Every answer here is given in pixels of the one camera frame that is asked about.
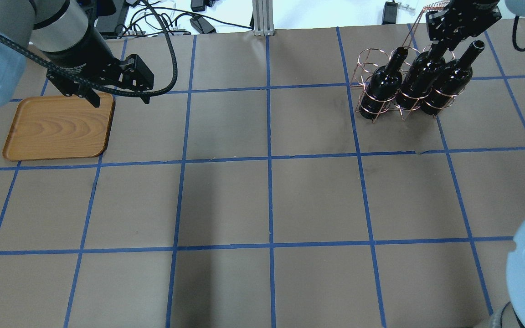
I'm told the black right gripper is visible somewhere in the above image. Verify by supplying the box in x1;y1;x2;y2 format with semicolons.
426;0;502;51

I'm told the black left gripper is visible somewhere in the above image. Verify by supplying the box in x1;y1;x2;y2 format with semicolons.
46;54;154;108

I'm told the dark wine bottle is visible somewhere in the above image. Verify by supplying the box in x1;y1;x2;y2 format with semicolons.
359;46;408;120
420;40;485;116
395;43;448;110

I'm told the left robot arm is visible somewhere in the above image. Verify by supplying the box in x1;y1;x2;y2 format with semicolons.
0;0;154;106

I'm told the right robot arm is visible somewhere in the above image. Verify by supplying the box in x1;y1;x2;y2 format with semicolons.
426;0;525;328

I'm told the wooden tray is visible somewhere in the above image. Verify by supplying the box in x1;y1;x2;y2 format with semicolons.
2;92;115;161

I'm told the black power adapter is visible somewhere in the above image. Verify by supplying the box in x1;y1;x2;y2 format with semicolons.
381;0;399;25

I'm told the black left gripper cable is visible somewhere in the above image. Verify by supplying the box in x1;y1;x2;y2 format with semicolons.
0;0;179;98

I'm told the copper wire bottle basket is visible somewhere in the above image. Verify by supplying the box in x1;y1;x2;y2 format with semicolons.
350;2;463;122

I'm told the aluminium frame post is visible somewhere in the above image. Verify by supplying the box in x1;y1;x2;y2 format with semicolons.
252;0;275;36

